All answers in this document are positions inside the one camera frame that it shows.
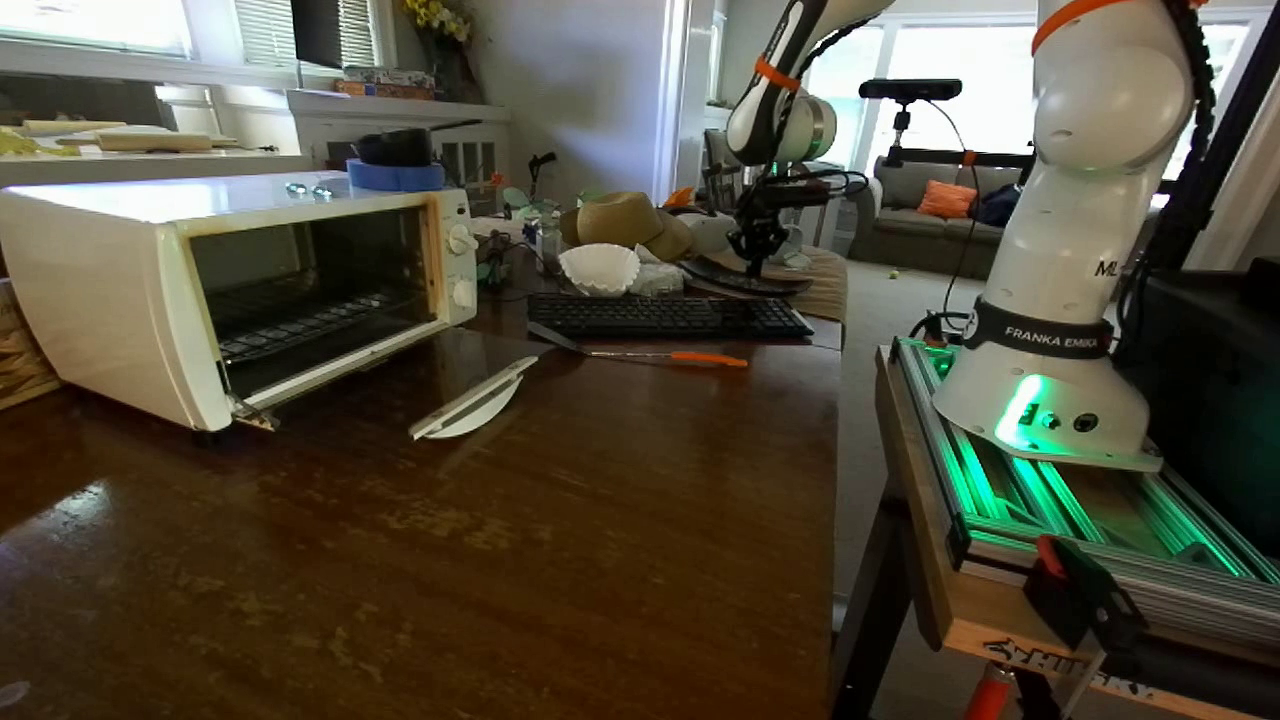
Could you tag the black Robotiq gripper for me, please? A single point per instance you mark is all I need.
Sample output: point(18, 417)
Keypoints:
point(768, 205)

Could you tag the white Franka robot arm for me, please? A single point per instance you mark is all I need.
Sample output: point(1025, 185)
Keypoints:
point(1065, 227)

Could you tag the dark round tray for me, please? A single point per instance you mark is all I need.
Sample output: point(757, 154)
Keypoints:
point(720, 277)

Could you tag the white crumpled cloth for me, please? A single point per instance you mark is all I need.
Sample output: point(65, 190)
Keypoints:
point(658, 277)

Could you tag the grey sofa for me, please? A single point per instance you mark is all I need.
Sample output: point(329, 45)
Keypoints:
point(907, 234)

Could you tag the tan crumpled bag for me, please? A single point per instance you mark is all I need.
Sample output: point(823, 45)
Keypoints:
point(621, 222)

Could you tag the white bowl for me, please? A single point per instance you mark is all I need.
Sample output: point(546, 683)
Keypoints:
point(602, 265)

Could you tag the orange cushion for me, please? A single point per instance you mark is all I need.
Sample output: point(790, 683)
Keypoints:
point(944, 200)

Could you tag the dark blue cushion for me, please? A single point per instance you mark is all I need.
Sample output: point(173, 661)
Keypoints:
point(992, 205)

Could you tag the black rounded object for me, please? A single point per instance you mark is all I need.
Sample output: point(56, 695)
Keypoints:
point(395, 144)

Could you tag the yellow flower bunch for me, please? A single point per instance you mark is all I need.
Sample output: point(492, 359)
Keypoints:
point(439, 17)

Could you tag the aluminium robot mounting table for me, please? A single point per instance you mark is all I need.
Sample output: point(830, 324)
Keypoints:
point(1065, 514)

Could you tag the black control box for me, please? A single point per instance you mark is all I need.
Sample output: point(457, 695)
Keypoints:
point(1201, 402)

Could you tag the black table clamp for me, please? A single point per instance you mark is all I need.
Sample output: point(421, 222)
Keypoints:
point(1082, 592)

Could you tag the white toaster oven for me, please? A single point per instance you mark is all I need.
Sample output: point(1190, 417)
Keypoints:
point(106, 295)

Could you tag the wicker basket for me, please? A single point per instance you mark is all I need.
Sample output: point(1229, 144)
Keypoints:
point(27, 354)

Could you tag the black camera on stand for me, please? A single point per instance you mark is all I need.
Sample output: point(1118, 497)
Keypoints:
point(908, 91)

